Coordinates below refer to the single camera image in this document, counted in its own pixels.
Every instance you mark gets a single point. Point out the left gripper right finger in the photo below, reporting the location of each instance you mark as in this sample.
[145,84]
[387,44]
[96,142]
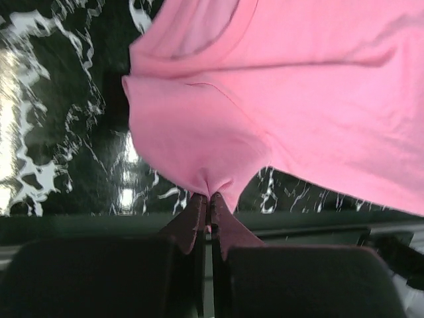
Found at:
[252,279]

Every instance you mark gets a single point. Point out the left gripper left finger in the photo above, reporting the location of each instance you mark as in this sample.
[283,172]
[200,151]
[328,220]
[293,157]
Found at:
[112,276]

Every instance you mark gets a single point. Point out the pink t shirt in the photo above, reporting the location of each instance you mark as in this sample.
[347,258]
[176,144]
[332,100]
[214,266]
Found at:
[328,91]

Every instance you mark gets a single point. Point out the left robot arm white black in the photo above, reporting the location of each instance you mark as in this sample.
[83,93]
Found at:
[407,270]

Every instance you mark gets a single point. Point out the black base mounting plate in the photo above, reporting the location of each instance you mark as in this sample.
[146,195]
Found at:
[15,231]

